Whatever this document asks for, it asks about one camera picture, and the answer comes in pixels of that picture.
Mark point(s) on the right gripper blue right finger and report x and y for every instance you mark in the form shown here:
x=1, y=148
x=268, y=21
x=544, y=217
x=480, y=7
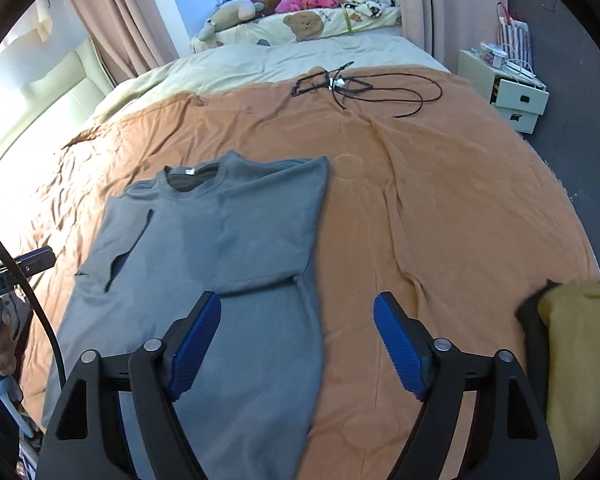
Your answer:
x=408, y=344

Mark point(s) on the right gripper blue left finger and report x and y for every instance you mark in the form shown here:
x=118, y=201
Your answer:
x=187, y=342

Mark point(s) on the grey t-shirt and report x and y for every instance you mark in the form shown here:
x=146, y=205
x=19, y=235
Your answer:
x=245, y=231

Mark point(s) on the person left hand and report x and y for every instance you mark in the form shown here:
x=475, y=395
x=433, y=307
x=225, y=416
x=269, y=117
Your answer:
x=8, y=361

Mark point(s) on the orange bed blanket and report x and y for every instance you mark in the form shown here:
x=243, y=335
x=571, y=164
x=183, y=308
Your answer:
x=430, y=195

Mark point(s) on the cream padded headboard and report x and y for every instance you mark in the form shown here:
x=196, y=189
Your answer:
x=59, y=101

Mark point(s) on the cream bed sheet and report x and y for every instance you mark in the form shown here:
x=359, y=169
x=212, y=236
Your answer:
x=230, y=67

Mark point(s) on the white bedside drawer cabinet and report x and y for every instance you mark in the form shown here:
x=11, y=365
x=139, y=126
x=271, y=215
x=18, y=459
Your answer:
x=520, y=100

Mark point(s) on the hanging white shirt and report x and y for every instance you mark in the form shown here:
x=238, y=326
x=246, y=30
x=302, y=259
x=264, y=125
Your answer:
x=34, y=25

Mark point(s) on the left pink curtain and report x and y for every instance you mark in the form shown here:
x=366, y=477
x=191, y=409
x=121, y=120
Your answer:
x=129, y=35

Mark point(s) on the pink curtain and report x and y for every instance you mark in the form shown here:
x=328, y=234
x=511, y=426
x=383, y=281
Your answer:
x=442, y=28
x=129, y=35

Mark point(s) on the striped bag on cabinet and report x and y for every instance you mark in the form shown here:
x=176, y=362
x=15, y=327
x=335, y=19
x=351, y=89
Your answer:
x=514, y=38

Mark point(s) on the beige plush toy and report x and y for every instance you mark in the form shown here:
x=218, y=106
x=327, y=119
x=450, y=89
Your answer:
x=228, y=15

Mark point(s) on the bear print cream quilt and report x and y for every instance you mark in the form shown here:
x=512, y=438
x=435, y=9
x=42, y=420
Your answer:
x=351, y=17

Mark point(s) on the right pink curtain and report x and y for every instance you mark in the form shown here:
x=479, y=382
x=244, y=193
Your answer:
x=442, y=28

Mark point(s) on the pink fluffy item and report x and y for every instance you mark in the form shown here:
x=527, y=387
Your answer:
x=286, y=6

